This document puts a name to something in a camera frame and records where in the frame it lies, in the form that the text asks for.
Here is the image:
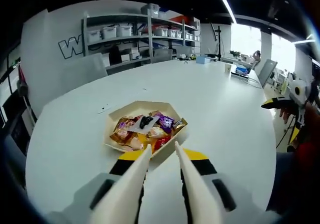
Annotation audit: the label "dark cabinet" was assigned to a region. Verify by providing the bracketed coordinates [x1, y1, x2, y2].
[2, 101, 36, 144]

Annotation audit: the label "person's right hand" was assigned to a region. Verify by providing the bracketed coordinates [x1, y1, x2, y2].
[279, 107, 296, 123]

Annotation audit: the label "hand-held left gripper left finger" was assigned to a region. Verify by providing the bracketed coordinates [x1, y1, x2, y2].
[44, 150, 151, 224]

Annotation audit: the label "pile of food packets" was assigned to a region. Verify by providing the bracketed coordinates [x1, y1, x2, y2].
[109, 110, 188, 151]

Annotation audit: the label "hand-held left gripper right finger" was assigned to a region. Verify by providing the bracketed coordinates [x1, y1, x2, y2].
[181, 147, 275, 224]

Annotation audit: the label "person's dark trousers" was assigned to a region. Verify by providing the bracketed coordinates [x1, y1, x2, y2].
[267, 152, 316, 212]

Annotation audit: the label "grey storage bin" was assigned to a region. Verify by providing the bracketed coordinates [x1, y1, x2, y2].
[140, 4, 161, 18]

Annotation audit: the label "grey metal shelf rack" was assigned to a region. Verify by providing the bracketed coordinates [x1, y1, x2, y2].
[149, 13, 202, 57]
[82, 13, 154, 72]

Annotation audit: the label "hanging pink grey bag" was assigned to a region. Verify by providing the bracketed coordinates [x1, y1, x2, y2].
[16, 65, 29, 97]

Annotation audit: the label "white storage bin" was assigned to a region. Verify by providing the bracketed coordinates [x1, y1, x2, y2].
[102, 26, 118, 40]
[117, 24, 134, 38]
[86, 30, 102, 42]

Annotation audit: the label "cream food tongs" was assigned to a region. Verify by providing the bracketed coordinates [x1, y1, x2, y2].
[89, 140, 225, 224]

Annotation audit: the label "stack of white boxes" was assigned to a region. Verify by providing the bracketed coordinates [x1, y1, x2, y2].
[121, 48, 141, 62]

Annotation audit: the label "ceiling light strip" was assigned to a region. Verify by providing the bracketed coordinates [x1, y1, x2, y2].
[209, 0, 239, 24]
[292, 35, 316, 45]

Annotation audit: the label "row of small white bins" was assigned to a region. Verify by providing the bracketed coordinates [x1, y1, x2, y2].
[152, 28, 201, 41]

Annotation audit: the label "light blue box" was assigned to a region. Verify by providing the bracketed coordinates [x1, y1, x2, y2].
[195, 56, 211, 65]

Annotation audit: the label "translucent grey chair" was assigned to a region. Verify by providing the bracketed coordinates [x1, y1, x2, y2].
[258, 59, 279, 89]
[61, 53, 109, 79]
[151, 49, 174, 64]

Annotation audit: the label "black backpack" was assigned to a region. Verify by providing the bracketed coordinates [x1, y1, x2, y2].
[109, 46, 122, 66]

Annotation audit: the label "cream hexagonal container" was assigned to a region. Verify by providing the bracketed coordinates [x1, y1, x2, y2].
[103, 100, 189, 161]

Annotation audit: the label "person's red shirt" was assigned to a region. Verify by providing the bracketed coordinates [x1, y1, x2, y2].
[296, 142, 320, 159]

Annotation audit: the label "black stand pole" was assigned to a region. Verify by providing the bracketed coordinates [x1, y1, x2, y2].
[211, 23, 224, 62]

